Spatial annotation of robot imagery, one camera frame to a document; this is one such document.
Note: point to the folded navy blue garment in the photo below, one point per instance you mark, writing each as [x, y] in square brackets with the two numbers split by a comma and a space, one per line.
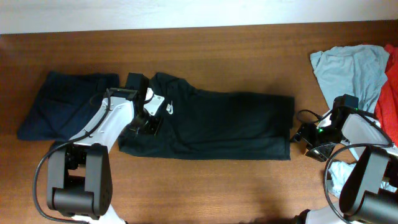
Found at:
[64, 105]

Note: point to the red garment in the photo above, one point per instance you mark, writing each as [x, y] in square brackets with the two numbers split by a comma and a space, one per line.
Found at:
[388, 102]

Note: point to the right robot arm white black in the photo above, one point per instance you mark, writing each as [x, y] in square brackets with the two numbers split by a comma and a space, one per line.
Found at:
[362, 199]

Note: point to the light grey-blue t-shirt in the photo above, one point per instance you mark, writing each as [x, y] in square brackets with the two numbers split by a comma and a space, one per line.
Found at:
[354, 70]

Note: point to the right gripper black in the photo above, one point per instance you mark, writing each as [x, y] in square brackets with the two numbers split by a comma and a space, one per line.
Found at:
[305, 132]

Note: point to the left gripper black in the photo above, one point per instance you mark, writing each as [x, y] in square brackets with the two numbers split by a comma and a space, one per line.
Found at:
[153, 129]

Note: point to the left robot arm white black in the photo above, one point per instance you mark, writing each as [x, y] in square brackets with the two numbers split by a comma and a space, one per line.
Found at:
[79, 182]

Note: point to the black t-shirt white logo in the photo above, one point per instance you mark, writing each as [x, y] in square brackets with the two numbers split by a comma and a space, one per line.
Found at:
[206, 125]

